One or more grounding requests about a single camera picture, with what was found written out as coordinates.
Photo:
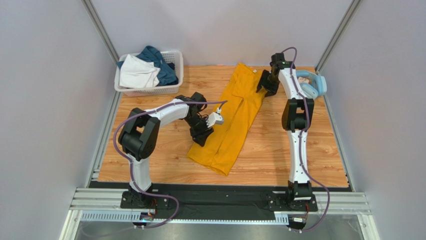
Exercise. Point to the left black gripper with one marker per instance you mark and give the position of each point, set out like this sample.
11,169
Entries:
200,136

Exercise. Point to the white t shirt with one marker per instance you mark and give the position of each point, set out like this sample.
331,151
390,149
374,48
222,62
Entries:
136,73

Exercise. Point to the teal t shirt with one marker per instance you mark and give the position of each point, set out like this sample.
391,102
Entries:
166,75

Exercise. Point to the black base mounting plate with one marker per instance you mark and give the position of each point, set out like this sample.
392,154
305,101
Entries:
210,213

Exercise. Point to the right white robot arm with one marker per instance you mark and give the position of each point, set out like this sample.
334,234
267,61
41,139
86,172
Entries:
296,120

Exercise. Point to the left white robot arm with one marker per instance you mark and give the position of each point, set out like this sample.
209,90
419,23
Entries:
138,139

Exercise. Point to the aluminium frame rail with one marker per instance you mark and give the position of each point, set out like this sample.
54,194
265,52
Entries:
340,203

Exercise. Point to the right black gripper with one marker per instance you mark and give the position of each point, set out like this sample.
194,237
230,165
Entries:
265,82

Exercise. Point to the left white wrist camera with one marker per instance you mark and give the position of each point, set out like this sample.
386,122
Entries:
215,118

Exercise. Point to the white plastic laundry basket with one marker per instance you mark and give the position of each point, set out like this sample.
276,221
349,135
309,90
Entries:
172,56

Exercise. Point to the yellow t shirt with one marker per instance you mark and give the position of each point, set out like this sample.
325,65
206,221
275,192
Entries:
223,146

